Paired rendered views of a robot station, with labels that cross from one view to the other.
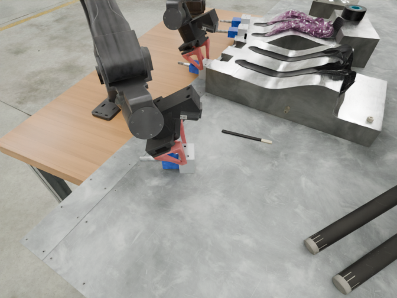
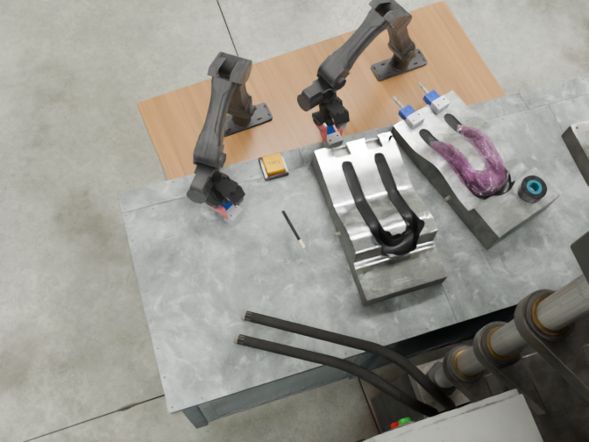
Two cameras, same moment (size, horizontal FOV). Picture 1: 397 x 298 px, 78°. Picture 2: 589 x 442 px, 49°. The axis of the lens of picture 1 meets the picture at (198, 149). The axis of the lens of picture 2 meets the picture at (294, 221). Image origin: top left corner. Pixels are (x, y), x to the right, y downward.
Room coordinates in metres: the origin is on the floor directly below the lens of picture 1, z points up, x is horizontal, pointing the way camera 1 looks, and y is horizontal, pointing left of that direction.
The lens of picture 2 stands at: (-0.16, -0.56, 2.68)
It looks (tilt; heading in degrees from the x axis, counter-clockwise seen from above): 67 degrees down; 34
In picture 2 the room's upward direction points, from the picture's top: 9 degrees clockwise
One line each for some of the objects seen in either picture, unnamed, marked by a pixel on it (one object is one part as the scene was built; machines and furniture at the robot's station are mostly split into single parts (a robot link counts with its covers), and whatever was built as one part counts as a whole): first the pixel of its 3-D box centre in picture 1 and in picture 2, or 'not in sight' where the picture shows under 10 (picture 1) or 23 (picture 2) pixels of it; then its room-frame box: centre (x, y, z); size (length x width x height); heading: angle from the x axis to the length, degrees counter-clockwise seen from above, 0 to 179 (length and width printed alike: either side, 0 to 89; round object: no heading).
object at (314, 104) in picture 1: (296, 76); (379, 212); (0.68, -0.30, 0.87); 0.50 x 0.26 x 0.14; 60
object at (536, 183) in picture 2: (353, 12); (532, 188); (1.04, -0.61, 0.93); 0.08 x 0.08 x 0.04
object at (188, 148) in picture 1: (167, 158); (223, 205); (0.38, 0.08, 0.83); 0.13 x 0.05 x 0.05; 91
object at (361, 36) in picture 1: (298, 32); (471, 163); (1.03, -0.41, 0.86); 0.50 x 0.26 x 0.11; 77
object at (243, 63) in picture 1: (296, 58); (383, 201); (0.69, -0.30, 0.92); 0.35 x 0.16 x 0.09; 60
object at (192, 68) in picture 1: (194, 66); (327, 130); (0.81, 0.02, 0.83); 0.13 x 0.05 x 0.05; 65
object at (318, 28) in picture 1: (300, 22); (473, 157); (1.02, -0.41, 0.90); 0.26 x 0.18 x 0.08; 77
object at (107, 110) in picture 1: (117, 89); (241, 115); (0.65, 0.25, 0.84); 0.20 x 0.07 x 0.08; 156
